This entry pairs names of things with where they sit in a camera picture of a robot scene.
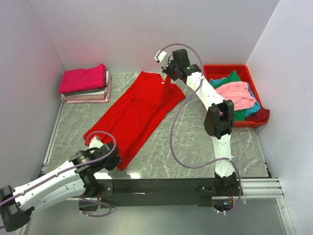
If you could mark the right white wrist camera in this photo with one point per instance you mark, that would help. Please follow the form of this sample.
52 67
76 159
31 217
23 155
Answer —
162 58

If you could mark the pink t-shirt in bin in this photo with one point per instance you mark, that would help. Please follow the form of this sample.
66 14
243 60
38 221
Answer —
238 93

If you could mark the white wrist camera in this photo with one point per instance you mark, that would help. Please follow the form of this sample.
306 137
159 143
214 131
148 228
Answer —
162 58
94 142

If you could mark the aluminium frame rail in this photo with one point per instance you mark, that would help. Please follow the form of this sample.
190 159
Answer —
251 188

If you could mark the folded magenta t-shirt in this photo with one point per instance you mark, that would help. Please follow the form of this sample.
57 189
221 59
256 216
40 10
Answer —
83 79

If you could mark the folded light pink t-shirt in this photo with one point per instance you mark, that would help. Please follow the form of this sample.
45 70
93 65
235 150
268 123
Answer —
93 101

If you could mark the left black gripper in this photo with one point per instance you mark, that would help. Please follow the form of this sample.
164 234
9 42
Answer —
116 160

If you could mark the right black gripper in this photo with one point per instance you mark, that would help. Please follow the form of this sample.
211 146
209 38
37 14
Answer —
166 70

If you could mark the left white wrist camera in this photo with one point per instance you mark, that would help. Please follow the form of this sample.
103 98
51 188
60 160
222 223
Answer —
94 142

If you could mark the red plastic bin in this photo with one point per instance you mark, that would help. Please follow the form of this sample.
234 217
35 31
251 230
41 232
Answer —
218 71

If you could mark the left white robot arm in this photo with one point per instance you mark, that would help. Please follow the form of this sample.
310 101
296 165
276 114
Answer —
75 177

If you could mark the light blue t-shirt in bin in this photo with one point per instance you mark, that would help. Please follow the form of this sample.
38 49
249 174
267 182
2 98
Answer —
250 111

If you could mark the dark red t-shirt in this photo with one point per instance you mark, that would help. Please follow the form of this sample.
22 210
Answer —
261 115

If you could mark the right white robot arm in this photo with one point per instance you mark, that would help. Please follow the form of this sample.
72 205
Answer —
219 119

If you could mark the green t-shirt in bin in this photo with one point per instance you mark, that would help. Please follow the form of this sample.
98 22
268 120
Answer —
239 115

